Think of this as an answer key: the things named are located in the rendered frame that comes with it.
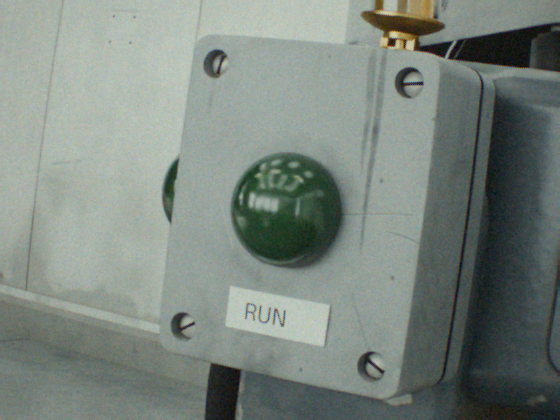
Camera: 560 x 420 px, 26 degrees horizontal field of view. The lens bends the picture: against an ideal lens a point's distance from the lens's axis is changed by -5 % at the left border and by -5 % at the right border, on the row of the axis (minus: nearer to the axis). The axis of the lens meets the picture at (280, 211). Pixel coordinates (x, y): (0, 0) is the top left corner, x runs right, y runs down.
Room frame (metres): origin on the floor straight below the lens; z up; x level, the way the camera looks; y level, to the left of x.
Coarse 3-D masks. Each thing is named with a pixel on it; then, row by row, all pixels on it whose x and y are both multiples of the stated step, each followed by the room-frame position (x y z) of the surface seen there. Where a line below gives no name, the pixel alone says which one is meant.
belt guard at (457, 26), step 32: (352, 0) 0.86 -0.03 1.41; (448, 0) 0.62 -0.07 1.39; (480, 0) 0.57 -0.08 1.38; (512, 0) 0.52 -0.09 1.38; (544, 0) 0.48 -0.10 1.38; (352, 32) 0.85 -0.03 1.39; (448, 32) 0.62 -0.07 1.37; (480, 32) 0.57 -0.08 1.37; (512, 32) 0.62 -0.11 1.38; (544, 32) 0.59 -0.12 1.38; (512, 64) 0.80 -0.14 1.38
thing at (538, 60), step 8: (552, 32) 0.47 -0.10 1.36; (536, 40) 0.48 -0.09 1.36; (544, 40) 0.47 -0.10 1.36; (552, 40) 0.47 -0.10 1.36; (536, 48) 0.48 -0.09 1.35; (544, 48) 0.47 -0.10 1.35; (552, 48) 0.47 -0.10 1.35; (536, 56) 0.48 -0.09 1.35; (544, 56) 0.47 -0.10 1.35; (552, 56) 0.47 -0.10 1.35; (536, 64) 0.48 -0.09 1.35; (544, 64) 0.47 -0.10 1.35; (552, 64) 0.47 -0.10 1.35
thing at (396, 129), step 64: (256, 64) 0.33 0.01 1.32; (320, 64) 0.32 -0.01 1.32; (384, 64) 0.32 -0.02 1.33; (448, 64) 0.31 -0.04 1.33; (192, 128) 0.34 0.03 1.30; (256, 128) 0.33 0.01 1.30; (320, 128) 0.32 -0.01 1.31; (384, 128) 0.31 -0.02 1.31; (448, 128) 0.32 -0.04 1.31; (192, 192) 0.34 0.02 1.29; (384, 192) 0.31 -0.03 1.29; (448, 192) 0.32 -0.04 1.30; (192, 256) 0.34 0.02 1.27; (320, 256) 0.32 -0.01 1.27; (384, 256) 0.31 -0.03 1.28; (448, 256) 0.33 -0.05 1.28; (192, 320) 0.34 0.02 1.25; (384, 320) 0.31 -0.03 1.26; (448, 320) 0.33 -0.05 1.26; (320, 384) 0.32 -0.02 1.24; (384, 384) 0.31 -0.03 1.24
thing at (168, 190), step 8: (176, 160) 0.36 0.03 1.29; (168, 168) 0.36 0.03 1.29; (176, 168) 0.36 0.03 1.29; (168, 176) 0.36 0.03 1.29; (176, 176) 0.35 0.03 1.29; (168, 184) 0.36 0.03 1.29; (168, 192) 0.35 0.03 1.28; (168, 200) 0.35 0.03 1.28; (168, 208) 0.36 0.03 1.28; (168, 216) 0.36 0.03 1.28
